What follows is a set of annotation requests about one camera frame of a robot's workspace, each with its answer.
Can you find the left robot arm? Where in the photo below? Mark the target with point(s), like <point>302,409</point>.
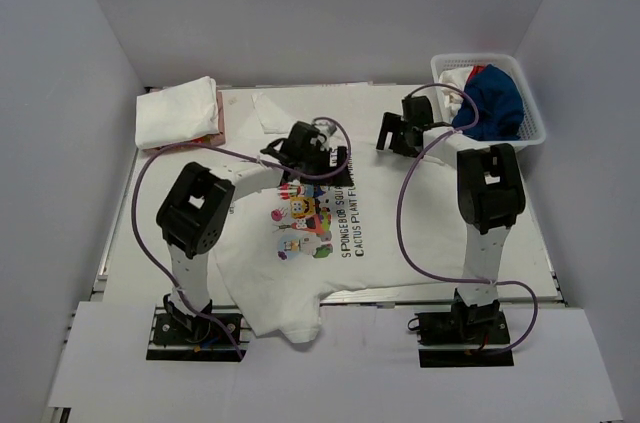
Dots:
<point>193,214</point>

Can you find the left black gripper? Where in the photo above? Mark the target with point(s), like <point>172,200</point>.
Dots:
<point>323,151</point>

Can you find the white plastic basket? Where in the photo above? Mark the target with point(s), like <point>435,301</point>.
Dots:
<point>532,131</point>

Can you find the white red-print t-shirt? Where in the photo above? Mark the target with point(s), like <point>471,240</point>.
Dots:
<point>455,81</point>

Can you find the folded white t-shirt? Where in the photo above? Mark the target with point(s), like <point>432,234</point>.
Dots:
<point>153,106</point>

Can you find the blue t-shirt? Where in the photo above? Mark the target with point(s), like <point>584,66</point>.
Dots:
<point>499,103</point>

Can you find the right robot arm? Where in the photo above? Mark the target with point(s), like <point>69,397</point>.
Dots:
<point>490,193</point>

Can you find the white cartoon-print t-shirt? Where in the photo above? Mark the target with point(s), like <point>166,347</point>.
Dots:
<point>283,250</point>

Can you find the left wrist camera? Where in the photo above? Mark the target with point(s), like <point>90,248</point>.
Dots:
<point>325,127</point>

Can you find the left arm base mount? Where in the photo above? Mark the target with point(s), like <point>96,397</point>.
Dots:
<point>176,336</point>

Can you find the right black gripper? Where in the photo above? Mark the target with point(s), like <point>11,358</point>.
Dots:
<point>392,123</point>

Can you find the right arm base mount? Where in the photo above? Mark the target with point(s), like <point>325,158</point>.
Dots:
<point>463,337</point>

